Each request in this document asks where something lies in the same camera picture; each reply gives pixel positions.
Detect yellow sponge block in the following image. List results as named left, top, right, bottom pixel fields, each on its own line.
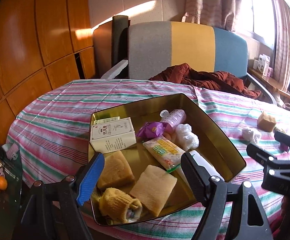
left=97, top=151, right=135, bottom=191

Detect gold metal tin box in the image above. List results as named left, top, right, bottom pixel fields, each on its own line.
left=89, top=94, right=246, bottom=226

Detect purple plastic cap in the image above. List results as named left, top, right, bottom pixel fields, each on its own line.
left=280, top=142, right=290, bottom=152

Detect purple candy wrapper packet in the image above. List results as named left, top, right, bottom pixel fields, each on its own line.
left=136, top=121, right=165, bottom=141

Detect white product boxes on shelf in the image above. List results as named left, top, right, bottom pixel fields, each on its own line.
left=252, top=54, right=272, bottom=78

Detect small green white box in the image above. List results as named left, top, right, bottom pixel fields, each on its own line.
left=93, top=116, right=120, bottom=125

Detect white plastic bag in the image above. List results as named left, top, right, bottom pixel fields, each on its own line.
left=242, top=127, right=262, bottom=144
left=175, top=124, right=199, bottom=151

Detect patterned beige curtain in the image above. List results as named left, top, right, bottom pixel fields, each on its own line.
left=182, top=0, right=242, bottom=31

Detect tan sponge block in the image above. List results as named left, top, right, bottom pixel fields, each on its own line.
left=129, top=165, right=178, bottom=217

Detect grey yellow blue armchair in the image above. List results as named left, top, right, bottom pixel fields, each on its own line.
left=102, top=21, right=276, bottom=104

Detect yellow knitted sock roll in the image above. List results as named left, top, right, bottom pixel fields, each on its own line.
left=99, top=187, right=142, bottom=224

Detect wooden side shelf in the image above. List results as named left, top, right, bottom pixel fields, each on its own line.
left=248, top=67, right=290, bottom=99

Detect orange wooden wardrobe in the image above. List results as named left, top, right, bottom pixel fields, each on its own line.
left=0, top=0, right=96, bottom=145

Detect pink hair roller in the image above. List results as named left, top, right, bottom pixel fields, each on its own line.
left=160, top=109, right=186, bottom=133

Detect white foam block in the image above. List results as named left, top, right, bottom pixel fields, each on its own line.
left=176, top=150, right=224, bottom=186

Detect small brown sponge block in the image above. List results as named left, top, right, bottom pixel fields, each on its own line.
left=257, top=112, right=276, bottom=132

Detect beige medicine carton box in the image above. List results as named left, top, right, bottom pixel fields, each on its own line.
left=90, top=117, right=136, bottom=153

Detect dark red jacket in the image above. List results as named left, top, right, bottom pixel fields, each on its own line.
left=150, top=63, right=261, bottom=99

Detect striped pink green bedsheet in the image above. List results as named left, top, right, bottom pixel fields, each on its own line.
left=6, top=78, right=290, bottom=240

